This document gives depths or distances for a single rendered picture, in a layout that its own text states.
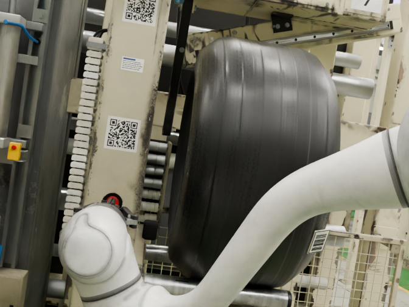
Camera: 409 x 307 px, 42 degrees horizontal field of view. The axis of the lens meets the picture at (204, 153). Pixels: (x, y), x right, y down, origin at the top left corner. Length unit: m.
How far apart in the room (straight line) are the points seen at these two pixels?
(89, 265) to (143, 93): 0.55
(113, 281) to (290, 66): 0.60
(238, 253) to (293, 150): 0.37
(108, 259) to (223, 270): 0.17
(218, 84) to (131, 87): 0.24
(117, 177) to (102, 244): 0.47
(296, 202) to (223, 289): 0.17
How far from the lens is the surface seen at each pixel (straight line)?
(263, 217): 0.72
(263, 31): 1.69
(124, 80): 1.24
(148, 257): 1.49
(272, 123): 1.07
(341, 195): 0.68
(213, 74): 1.13
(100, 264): 0.80
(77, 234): 0.80
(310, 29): 1.73
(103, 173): 1.25
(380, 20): 1.66
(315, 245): 1.15
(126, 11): 1.26
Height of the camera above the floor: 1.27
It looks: 3 degrees down
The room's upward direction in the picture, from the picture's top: 9 degrees clockwise
